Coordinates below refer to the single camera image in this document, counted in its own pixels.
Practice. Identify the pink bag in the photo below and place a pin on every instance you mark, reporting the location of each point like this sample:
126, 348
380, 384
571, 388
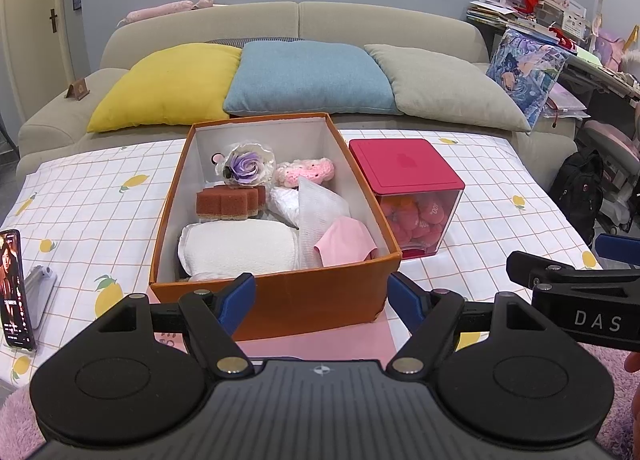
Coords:
611, 47

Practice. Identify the pink mat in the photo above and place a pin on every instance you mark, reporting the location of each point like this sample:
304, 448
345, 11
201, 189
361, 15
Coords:
310, 347

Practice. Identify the printed figure pillow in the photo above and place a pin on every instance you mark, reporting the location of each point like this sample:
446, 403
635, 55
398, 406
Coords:
525, 69

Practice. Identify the pink desk chair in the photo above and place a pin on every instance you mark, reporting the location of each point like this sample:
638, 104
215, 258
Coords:
615, 149

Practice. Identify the pink crochet piece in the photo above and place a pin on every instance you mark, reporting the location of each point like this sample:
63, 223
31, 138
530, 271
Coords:
305, 172

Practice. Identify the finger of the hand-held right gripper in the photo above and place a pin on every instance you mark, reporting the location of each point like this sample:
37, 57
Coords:
540, 272
617, 250

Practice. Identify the black backpack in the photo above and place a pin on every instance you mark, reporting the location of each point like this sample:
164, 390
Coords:
577, 195

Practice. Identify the yellow pillow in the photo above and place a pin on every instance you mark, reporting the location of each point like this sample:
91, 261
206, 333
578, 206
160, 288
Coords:
165, 84

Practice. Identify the orange cardboard box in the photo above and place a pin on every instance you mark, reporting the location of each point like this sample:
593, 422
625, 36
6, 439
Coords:
280, 300

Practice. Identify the grey study desk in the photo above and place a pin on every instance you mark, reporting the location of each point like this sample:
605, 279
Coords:
605, 74

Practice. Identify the silver phone stand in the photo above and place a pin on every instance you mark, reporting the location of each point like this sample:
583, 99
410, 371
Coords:
40, 295

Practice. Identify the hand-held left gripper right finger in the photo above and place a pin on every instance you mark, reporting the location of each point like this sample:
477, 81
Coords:
407, 302

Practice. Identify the blue pillow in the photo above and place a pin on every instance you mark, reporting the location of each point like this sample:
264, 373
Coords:
310, 77

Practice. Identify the white desk shelf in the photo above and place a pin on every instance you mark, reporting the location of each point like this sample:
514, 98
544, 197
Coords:
560, 4

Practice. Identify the translucent white zip bag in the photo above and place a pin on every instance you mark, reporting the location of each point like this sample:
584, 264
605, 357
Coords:
320, 210

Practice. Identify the small brown stand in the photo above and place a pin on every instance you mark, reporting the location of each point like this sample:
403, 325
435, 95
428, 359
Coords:
77, 89

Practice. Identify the person's right hand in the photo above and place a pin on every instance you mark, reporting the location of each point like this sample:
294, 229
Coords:
635, 365

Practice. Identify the stack of books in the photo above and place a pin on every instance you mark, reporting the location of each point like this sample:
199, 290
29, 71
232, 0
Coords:
490, 14

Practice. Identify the red lid clear container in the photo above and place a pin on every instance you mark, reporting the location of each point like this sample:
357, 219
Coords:
405, 164

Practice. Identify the pink cloth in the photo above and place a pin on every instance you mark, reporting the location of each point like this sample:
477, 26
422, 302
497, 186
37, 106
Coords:
345, 242

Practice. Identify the white towel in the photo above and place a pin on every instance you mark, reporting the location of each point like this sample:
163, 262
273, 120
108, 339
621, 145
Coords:
235, 247

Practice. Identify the brown sponge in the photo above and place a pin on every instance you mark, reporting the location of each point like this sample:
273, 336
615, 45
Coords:
230, 202

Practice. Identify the grey-beige pillow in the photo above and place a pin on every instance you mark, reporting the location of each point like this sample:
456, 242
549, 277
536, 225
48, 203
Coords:
450, 89

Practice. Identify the pink fuzzy blanket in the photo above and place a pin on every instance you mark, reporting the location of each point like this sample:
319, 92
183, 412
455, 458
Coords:
15, 422

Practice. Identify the beige sofa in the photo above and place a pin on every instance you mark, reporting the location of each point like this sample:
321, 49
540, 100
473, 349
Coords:
350, 24

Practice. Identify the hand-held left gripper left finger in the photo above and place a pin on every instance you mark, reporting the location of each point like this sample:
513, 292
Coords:
235, 305

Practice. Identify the cream door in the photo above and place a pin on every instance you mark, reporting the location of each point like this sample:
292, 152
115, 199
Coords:
30, 29

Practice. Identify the pink plush toy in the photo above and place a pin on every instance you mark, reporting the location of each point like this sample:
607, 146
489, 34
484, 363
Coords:
165, 9

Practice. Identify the pink folders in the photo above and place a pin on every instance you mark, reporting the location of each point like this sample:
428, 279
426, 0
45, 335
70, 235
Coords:
567, 102

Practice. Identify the black smartphone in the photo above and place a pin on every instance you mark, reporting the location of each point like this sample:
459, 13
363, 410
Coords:
15, 290

